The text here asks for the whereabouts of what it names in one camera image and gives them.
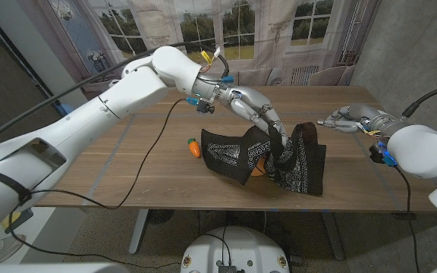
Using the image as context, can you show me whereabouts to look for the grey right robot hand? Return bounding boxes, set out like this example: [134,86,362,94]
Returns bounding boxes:
[316,103,409,138]

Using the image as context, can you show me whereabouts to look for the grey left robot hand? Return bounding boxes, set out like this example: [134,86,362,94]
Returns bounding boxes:
[193,75,290,149]

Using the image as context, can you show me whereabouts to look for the black paisley bandana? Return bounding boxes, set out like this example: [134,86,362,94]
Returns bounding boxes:
[200,121,328,197]

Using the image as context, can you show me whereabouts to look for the orange toy carrot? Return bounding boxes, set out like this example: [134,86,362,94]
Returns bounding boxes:
[187,137,202,158]

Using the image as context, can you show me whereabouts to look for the orange basketball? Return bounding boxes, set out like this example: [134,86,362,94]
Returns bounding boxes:
[249,153,271,178]

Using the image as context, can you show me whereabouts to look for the printed window backdrop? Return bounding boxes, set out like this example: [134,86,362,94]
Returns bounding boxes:
[17,0,381,109]

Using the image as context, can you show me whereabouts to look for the grey table leg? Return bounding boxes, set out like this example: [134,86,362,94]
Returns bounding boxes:
[128,209,149,255]
[320,212,345,261]

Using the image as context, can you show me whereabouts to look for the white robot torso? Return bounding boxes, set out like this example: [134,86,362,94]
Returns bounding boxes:
[180,225,291,273]

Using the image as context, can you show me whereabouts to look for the yellow black foot pedal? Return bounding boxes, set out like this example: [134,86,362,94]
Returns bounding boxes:
[2,207,34,234]

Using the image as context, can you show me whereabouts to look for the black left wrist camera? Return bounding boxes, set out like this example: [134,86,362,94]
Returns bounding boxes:
[195,97,215,115]

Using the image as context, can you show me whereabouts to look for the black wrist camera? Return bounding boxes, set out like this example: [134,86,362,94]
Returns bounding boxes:
[195,97,215,115]
[369,143,398,168]

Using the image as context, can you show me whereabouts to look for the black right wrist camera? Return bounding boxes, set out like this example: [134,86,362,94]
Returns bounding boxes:
[369,143,398,168]

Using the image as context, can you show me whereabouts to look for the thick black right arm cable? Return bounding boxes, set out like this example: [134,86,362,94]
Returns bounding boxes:
[402,80,437,118]

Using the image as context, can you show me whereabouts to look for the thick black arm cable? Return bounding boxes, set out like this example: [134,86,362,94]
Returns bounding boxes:
[402,80,437,118]
[0,41,231,152]

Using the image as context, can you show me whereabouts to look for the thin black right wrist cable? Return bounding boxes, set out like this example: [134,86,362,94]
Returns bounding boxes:
[395,166,423,273]

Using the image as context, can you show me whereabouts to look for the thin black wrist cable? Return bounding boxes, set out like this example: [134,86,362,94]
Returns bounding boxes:
[395,166,423,273]
[8,97,187,270]

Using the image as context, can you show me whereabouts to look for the thin black left wrist cable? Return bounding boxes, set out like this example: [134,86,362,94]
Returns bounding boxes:
[8,97,187,270]

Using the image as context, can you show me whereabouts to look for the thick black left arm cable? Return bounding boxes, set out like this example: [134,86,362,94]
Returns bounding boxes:
[0,41,231,152]

